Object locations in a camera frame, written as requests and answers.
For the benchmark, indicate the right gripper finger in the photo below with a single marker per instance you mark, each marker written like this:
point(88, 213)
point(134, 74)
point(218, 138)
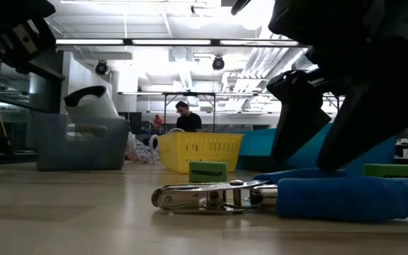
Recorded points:
point(296, 131)
point(374, 117)

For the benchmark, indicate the green eraser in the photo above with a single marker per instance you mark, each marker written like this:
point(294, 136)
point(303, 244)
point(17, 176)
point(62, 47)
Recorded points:
point(399, 173)
point(207, 172)

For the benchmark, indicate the teal plastic bin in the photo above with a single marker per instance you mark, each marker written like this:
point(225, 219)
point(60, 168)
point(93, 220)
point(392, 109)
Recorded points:
point(257, 148)

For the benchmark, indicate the yellow plastic basket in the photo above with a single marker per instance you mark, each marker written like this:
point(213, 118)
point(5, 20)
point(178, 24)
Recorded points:
point(200, 152)

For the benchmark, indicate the black round ceiling fixture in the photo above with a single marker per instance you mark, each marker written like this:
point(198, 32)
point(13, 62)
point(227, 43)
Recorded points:
point(101, 68)
point(218, 63)

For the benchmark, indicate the person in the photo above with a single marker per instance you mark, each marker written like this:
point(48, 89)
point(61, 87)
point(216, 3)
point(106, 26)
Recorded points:
point(188, 122)

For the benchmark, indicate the black-framed table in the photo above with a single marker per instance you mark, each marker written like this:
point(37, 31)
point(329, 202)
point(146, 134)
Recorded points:
point(190, 94)

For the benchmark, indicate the red object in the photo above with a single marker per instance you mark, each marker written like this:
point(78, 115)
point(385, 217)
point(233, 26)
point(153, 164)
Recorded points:
point(158, 122)

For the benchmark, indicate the ceiling light bar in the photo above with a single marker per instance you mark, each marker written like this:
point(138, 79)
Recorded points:
point(168, 42)

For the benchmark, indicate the dark grey plastic bin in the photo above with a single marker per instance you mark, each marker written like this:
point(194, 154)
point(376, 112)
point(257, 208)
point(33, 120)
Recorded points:
point(83, 148)

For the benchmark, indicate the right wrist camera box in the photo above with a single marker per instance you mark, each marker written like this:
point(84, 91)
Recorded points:
point(289, 86)

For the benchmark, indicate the white security camera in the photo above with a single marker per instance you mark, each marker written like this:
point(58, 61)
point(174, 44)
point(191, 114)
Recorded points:
point(94, 104)

